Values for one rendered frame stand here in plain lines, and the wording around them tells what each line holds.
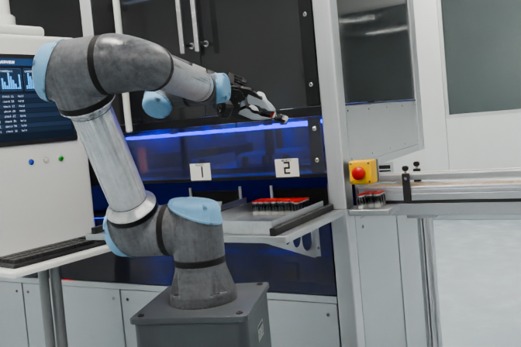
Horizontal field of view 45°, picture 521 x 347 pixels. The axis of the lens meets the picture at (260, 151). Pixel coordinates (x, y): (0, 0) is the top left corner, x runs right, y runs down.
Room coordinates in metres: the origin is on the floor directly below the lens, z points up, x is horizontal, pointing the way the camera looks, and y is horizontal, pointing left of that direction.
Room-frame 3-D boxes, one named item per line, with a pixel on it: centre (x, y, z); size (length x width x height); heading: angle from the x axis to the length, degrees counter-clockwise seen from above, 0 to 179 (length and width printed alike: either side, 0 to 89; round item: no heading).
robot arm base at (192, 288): (1.42, 0.16, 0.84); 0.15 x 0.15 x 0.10
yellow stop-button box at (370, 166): (1.95, -0.31, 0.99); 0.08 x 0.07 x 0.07; 151
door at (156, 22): (2.32, 0.38, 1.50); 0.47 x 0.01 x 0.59; 61
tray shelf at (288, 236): (1.99, 0.14, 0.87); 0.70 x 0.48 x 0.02; 61
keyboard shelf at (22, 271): (2.10, 0.73, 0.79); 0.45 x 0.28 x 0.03; 143
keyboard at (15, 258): (2.07, 0.70, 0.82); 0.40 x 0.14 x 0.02; 143
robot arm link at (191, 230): (1.42, 0.17, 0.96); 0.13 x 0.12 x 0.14; 75
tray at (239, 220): (1.87, 0.02, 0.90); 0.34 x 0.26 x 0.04; 150
